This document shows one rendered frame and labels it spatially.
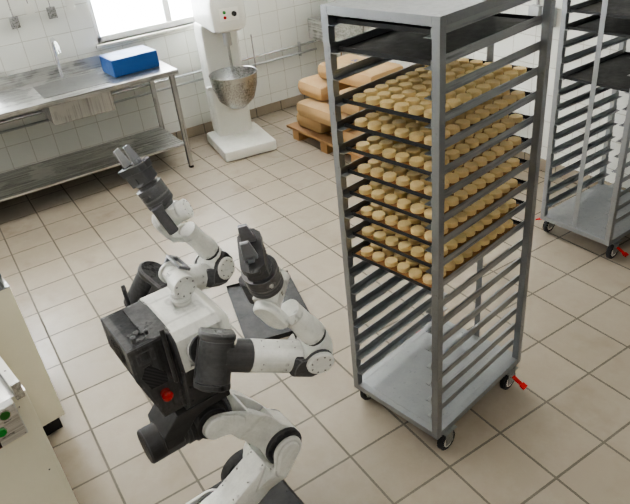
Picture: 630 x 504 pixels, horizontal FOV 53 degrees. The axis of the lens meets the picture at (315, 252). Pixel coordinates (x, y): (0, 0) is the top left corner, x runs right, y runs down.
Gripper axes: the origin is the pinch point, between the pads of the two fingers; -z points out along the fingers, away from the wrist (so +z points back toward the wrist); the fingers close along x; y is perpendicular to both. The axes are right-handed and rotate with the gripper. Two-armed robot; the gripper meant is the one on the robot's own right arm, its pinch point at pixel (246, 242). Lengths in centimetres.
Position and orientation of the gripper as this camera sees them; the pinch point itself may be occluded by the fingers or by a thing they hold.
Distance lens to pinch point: 138.5
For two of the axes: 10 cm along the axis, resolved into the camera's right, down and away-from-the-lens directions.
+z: 1.8, 5.6, 8.1
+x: -1.6, -8.0, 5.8
